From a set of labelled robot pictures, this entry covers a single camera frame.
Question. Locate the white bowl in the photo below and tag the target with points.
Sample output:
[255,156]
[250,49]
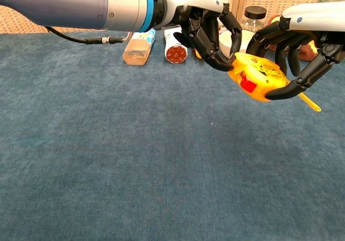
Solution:
[225,42]

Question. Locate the yellow tape measure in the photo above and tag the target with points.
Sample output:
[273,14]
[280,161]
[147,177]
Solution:
[256,79]

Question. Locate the blue table cloth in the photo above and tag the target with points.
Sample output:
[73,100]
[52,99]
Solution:
[107,144]

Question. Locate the clear bottle with blue label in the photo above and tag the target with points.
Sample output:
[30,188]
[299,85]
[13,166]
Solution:
[136,52]

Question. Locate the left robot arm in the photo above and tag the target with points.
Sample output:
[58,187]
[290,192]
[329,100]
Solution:
[67,3]

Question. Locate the glass jar with black lid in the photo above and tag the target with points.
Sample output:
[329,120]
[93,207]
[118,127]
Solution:
[254,12]

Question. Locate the syrup bottle with yellow cap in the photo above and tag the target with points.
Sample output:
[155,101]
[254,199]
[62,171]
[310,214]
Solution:
[198,54]

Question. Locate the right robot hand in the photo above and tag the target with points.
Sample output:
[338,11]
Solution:
[318,14]

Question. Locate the white brown-capped bottle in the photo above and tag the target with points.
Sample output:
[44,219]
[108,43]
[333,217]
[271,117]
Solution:
[175,53]

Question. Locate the yellow plush toy brown hood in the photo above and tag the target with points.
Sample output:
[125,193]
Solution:
[307,52]

